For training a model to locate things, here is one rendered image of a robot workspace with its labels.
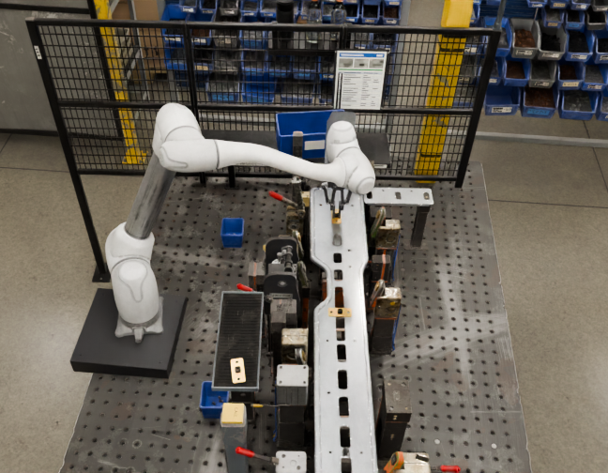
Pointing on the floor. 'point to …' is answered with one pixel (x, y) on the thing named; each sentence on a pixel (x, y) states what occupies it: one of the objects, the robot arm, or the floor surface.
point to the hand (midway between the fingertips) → (336, 209)
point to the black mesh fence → (248, 92)
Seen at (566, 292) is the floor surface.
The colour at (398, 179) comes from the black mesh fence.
